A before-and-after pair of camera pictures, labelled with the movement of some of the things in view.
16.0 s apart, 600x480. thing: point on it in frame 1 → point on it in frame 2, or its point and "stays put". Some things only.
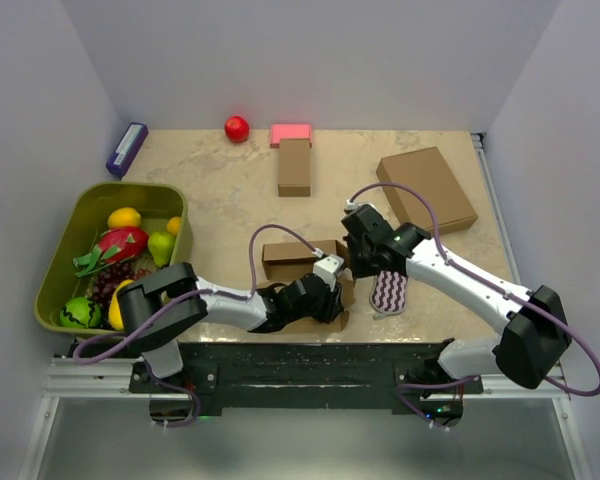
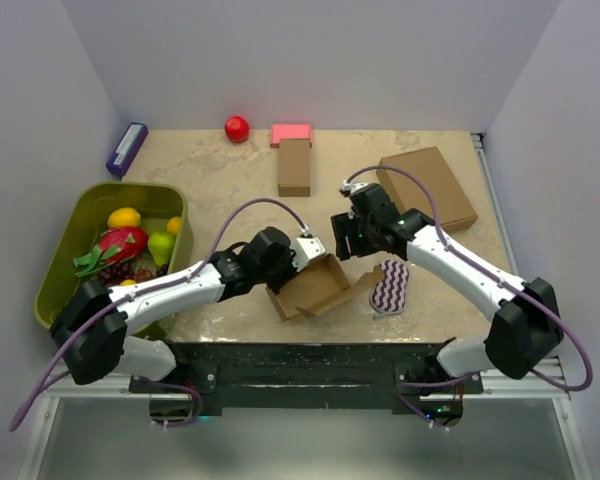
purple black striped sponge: (389, 292) stays put
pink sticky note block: (290, 131) stays put
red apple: (236, 128) stays put
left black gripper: (333, 305) → (288, 256)
